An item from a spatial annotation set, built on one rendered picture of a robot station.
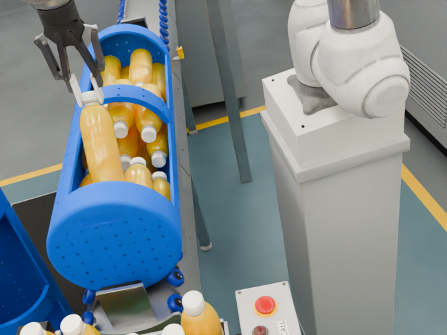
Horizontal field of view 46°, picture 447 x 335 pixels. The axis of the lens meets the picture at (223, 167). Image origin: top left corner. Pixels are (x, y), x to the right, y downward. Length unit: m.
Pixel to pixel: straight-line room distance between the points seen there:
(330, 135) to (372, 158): 0.15
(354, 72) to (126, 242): 0.59
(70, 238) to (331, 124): 0.68
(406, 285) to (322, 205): 0.97
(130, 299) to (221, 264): 1.39
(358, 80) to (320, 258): 0.71
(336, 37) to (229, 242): 1.65
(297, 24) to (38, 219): 1.95
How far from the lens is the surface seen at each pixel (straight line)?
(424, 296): 2.37
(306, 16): 1.28
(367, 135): 1.42
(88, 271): 1.21
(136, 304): 1.18
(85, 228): 1.12
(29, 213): 2.96
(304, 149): 1.36
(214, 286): 2.45
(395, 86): 1.13
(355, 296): 1.87
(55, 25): 1.12
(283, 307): 0.98
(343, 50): 1.11
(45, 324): 1.23
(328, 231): 1.59
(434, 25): 2.73
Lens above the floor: 1.89
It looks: 39 degrees down
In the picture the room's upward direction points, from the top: 13 degrees counter-clockwise
